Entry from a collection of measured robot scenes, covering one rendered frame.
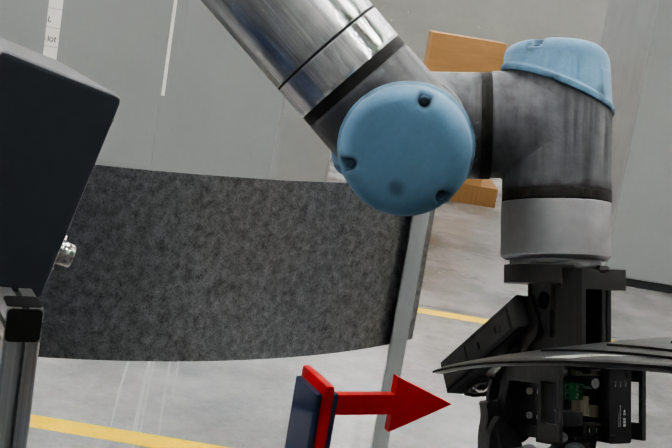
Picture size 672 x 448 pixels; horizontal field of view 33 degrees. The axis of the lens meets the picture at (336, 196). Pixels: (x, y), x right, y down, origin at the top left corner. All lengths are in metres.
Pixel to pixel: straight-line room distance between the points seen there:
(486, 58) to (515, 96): 7.84
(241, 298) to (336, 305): 0.26
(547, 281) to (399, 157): 0.18
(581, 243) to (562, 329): 0.06
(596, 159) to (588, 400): 0.16
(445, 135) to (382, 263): 2.05
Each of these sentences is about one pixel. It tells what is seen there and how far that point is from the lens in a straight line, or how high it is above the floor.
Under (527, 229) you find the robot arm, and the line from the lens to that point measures 0.77.
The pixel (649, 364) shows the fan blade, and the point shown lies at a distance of 0.45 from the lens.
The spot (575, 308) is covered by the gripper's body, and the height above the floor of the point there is 1.17.
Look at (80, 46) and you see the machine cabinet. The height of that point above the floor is 0.85.
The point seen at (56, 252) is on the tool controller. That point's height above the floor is 1.09.
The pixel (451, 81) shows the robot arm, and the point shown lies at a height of 1.30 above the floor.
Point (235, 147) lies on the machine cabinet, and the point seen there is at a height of 0.42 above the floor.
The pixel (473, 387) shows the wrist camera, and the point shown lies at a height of 1.08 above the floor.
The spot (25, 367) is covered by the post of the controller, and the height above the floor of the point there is 1.00.
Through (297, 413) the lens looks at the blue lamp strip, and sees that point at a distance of 0.46.
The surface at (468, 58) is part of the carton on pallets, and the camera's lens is 8.60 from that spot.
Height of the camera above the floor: 1.34
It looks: 10 degrees down
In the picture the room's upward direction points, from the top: 9 degrees clockwise
